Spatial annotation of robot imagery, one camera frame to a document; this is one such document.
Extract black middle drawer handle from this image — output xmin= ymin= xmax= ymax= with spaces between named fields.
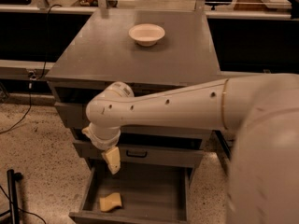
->
xmin=126 ymin=150 xmax=148 ymax=159

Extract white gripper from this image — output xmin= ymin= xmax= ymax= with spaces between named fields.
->
xmin=81 ymin=123 xmax=121 ymax=175

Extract grey barrier rail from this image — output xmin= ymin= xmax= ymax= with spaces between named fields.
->
xmin=0 ymin=7 xmax=299 ymax=85

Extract grey drawer cabinet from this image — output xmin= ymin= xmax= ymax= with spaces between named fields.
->
xmin=46 ymin=9 xmax=221 ymax=224

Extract yellow sponge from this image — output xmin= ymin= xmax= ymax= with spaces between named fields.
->
xmin=99 ymin=192 xmax=122 ymax=212

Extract grey bottom drawer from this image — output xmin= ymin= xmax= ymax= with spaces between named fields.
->
xmin=69 ymin=161 xmax=189 ymax=224

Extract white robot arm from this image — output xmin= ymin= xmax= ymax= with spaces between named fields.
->
xmin=83 ymin=74 xmax=299 ymax=224

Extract grey top drawer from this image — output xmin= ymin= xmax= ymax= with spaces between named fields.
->
xmin=54 ymin=102 xmax=212 ymax=140

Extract wooden box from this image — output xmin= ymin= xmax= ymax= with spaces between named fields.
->
xmin=234 ymin=0 xmax=292 ymax=11

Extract white bowl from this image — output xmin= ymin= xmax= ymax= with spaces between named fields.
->
xmin=129 ymin=23 xmax=165 ymax=47

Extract black cable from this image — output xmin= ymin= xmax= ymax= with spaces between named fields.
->
xmin=0 ymin=3 xmax=64 ymax=135

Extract black stand left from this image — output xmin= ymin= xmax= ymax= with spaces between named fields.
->
xmin=0 ymin=169 xmax=21 ymax=224

